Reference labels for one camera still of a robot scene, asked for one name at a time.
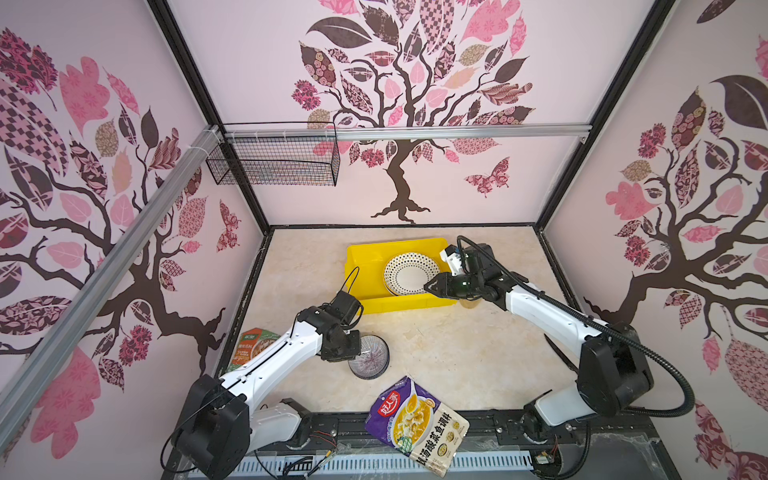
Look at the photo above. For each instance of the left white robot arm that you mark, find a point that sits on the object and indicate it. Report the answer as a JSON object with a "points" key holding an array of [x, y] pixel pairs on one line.
{"points": [[221, 420]]}

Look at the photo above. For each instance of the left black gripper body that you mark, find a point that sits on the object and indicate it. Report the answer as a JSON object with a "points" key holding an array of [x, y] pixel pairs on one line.
{"points": [[347, 347]]}

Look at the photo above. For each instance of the yellow plastic bin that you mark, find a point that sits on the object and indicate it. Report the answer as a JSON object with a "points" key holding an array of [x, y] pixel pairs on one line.
{"points": [[366, 263]]}

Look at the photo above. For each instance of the white vent grille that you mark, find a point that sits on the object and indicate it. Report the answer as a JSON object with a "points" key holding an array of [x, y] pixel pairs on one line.
{"points": [[357, 466]]}

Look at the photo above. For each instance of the aluminium rail back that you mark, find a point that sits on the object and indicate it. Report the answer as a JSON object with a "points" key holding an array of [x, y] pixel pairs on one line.
{"points": [[414, 133]]}

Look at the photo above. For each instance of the purple seasoning packet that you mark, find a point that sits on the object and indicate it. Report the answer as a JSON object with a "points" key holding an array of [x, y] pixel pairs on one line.
{"points": [[417, 424]]}

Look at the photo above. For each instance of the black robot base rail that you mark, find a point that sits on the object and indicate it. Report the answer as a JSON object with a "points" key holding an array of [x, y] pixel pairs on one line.
{"points": [[625, 447]]}

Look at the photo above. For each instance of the green food packet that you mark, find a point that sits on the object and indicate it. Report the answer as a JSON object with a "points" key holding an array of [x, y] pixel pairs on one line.
{"points": [[250, 344]]}

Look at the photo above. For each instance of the yellow translucent cup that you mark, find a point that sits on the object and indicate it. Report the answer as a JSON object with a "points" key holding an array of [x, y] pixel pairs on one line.
{"points": [[470, 303]]}

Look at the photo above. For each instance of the aluminium rail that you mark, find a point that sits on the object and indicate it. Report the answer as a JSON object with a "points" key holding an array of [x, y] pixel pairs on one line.
{"points": [[414, 133], [35, 375]]}

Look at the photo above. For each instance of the aluminium rail left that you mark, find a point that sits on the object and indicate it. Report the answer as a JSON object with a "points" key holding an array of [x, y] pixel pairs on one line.
{"points": [[35, 375]]}

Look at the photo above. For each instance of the yellow dotted plate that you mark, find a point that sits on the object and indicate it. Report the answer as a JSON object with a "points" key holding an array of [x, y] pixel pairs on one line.
{"points": [[407, 273]]}

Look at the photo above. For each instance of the black wire basket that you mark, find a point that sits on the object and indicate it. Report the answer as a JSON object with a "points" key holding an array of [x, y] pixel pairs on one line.
{"points": [[292, 153]]}

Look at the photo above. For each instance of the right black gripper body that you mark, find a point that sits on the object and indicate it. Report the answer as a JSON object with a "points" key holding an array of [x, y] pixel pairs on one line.
{"points": [[461, 285]]}

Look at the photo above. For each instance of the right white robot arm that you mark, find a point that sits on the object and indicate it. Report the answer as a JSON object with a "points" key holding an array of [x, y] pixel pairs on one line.
{"points": [[611, 374]]}

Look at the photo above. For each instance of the purple patterned bowl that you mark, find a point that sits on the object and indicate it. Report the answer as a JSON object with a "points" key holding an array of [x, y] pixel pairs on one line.
{"points": [[373, 359]]}

